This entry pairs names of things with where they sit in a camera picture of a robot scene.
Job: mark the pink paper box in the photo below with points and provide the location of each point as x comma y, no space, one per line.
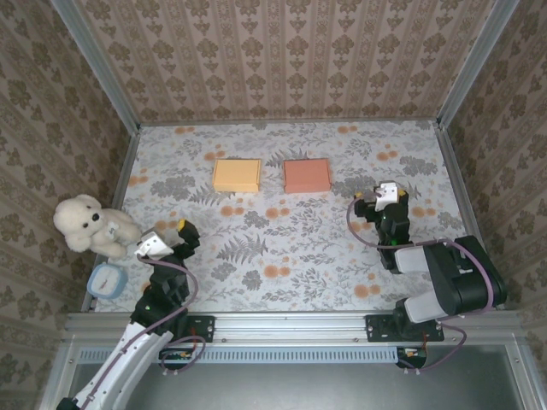
307,176

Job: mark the yellow paper box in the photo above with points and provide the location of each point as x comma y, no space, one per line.
237,175

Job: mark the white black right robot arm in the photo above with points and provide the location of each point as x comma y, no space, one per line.
461,273

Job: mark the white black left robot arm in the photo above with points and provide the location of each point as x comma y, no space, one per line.
128,354

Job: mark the blue white round timer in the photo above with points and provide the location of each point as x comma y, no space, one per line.
107,281

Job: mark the small black circuit board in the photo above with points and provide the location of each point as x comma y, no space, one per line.
175,358
412,356

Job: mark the floral patterned table cover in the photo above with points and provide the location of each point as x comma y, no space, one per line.
299,256

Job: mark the white teddy bear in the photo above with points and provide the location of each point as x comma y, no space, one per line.
81,218

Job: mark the grey metal sheet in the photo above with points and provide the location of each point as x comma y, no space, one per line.
299,388

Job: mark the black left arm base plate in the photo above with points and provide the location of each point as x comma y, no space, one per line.
201,329

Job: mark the aluminium table side rail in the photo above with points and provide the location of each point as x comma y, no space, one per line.
126,168
459,192

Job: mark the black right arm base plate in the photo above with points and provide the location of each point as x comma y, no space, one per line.
378,329

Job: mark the thin aluminium back rail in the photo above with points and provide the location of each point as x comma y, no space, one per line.
290,122

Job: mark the aluminium frame bar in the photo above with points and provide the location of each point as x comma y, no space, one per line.
64,363
527,380

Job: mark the aluminium mounting rail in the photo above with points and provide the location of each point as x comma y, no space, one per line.
290,326

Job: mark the aluminium corner post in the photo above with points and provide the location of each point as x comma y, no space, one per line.
98,72
474,64

